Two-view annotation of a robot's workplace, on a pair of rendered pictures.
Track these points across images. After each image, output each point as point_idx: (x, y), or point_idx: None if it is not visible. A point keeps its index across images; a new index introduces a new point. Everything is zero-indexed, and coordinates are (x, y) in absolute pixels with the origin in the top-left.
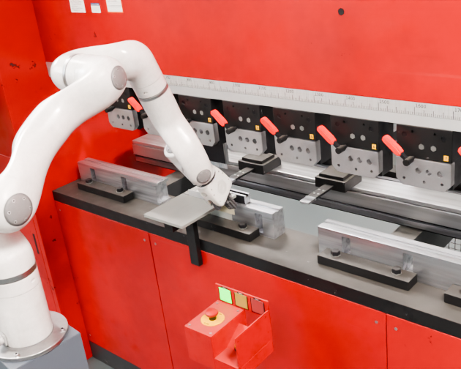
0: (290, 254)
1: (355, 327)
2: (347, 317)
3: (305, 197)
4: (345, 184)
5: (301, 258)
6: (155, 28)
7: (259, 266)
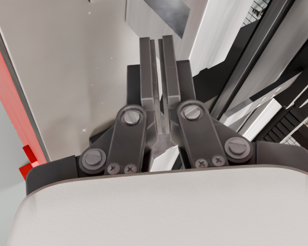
0: (86, 98)
1: (33, 142)
2: (35, 146)
3: (244, 108)
4: (282, 106)
5: (87, 117)
6: None
7: (5, 61)
